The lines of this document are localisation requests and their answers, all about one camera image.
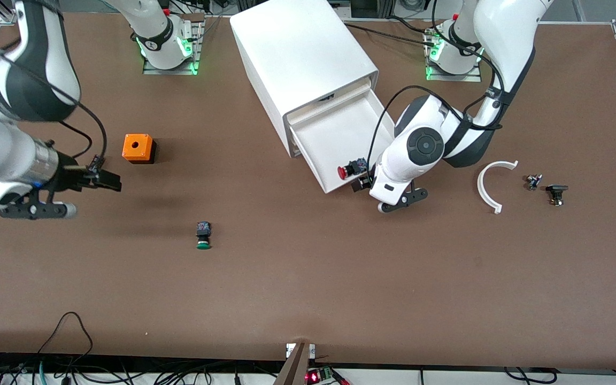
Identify red push button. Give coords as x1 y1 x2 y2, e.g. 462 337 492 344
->
338 158 368 181

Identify cream drawer with dark notch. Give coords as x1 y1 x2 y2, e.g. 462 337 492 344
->
289 88 397 194

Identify orange button box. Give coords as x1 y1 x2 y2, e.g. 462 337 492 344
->
122 134 157 165

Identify white drawer cabinet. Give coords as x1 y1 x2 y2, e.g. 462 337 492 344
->
229 0 379 158

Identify white curved plastic clip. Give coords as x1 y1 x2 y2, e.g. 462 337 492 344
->
477 160 519 214

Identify circuit board with red light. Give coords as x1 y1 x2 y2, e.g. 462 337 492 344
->
305 366 349 385

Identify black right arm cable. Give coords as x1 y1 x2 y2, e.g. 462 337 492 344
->
0 48 109 161

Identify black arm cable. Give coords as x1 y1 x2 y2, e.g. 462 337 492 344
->
0 48 109 161
368 0 504 164

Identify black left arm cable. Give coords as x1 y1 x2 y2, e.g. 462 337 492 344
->
368 0 504 164

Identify cream drawer with black handle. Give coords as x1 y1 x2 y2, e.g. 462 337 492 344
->
286 78 372 125

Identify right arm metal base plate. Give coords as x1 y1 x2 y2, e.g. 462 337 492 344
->
142 13 203 75

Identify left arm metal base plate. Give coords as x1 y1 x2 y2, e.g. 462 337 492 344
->
425 29 482 82

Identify black looped cable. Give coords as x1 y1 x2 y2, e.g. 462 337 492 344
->
38 312 94 356

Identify black cable on table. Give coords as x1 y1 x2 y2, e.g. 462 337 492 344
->
343 22 440 48

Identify small black switch part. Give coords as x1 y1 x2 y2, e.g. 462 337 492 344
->
546 184 569 207

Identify grey wedge camera mount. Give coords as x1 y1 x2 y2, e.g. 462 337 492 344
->
273 342 317 385

